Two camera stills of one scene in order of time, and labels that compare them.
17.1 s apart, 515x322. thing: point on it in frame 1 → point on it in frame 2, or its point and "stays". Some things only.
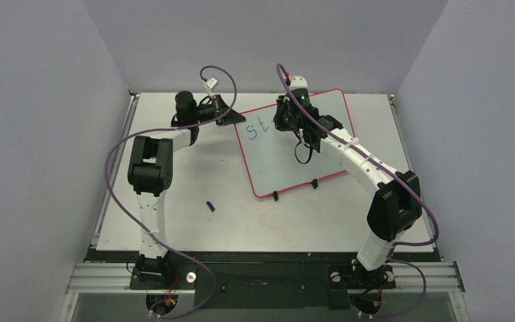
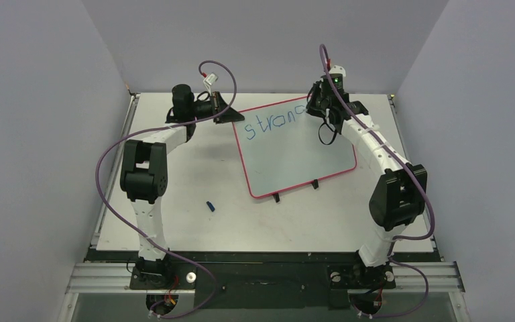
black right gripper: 285,117 → 320,102
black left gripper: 231,118 stays
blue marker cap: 211,207 stays
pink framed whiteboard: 274,159 stays
